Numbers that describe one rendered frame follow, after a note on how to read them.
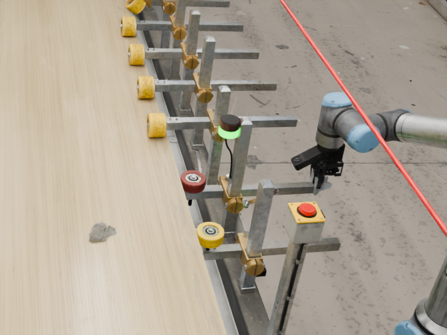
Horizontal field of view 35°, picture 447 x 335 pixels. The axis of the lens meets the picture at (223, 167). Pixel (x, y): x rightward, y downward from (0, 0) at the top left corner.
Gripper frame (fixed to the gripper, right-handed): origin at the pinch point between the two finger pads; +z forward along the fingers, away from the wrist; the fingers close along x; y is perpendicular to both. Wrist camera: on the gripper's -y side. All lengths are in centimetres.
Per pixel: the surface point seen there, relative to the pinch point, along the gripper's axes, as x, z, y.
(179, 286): -46, -10, -54
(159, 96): 96, 19, -37
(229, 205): -8.6, -4.3, -31.1
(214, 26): 98, -14, -14
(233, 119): -4.8, -33.4, -31.8
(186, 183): -3.2, -9.9, -43.9
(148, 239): -27, -10, -59
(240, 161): -6.1, -19.2, -28.4
